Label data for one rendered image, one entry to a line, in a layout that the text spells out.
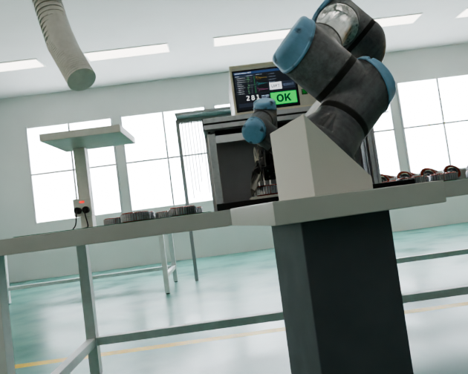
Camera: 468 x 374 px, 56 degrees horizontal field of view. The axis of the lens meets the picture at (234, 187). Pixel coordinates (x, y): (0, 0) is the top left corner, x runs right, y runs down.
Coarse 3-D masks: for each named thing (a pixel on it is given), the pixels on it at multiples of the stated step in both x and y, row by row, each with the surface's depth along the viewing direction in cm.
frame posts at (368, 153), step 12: (372, 132) 174; (372, 144) 174; (216, 156) 172; (360, 156) 185; (372, 156) 173; (216, 168) 172; (372, 168) 173; (216, 180) 172; (372, 180) 175; (216, 192) 171; (216, 204) 171
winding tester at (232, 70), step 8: (256, 64) 179; (264, 64) 179; (272, 64) 179; (232, 72) 178; (240, 72) 178; (232, 80) 178; (232, 88) 178; (296, 88) 179; (232, 96) 188; (304, 96) 179; (312, 96) 179; (232, 104) 196; (296, 104) 178; (304, 104) 178; (312, 104) 178; (232, 112) 205; (240, 112) 178; (248, 112) 178
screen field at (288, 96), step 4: (276, 92) 178; (280, 92) 178; (284, 92) 178; (288, 92) 178; (292, 92) 178; (272, 96) 178; (276, 96) 178; (280, 96) 178; (284, 96) 178; (288, 96) 178; (292, 96) 178; (296, 96) 178; (276, 100) 178; (280, 100) 178; (284, 100) 178; (288, 100) 178; (292, 100) 178; (296, 100) 178; (276, 104) 178
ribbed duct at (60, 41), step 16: (32, 0) 255; (48, 0) 251; (48, 16) 249; (64, 16) 254; (48, 32) 248; (64, 32) 248; (48, 48) 250; (64, 48) 243; (64, 64) 240; (80, 64) 239; (80, 80) 244
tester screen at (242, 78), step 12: (252, 72) 179; (264, 72) 179; (276, 72) 179; (240, 84) 178; (252, 84) 178; (264, 84) 178; (240, 96) 178; (264, 96) 178; (240, 108) 178; (252, 108) 178
